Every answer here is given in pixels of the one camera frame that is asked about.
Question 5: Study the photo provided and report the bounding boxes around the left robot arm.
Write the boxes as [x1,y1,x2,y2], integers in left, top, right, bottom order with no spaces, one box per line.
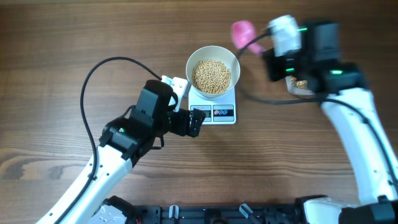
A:
[39,77,205,223]

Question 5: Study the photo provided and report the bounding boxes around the white round bowl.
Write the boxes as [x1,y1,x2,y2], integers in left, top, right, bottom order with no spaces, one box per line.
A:
[185,45,241,100]

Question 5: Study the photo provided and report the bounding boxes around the soybeans in bowl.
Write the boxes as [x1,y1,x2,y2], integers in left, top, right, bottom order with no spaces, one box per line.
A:
[192,60,231,94]

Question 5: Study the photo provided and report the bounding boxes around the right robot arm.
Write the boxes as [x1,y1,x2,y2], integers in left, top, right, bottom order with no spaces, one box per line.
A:
[264,16,397,223]

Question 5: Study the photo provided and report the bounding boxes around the white digital kitchen scale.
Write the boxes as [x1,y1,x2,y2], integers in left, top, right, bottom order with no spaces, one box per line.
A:
[188,88,237,125]

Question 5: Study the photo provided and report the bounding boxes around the pile of yellow soybeans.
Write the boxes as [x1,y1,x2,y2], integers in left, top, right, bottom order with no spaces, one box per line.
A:
[290,77,307,90]

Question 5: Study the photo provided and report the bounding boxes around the clear plastic food container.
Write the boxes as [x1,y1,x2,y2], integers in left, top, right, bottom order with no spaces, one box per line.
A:
[285,76,314,96]

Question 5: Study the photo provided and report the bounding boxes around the left black cable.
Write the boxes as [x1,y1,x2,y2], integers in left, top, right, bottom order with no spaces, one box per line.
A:
[52,56,163,224]

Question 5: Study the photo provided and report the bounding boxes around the pink plastic scoop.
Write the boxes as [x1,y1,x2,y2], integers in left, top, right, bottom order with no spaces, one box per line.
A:
[231,20,266,57]

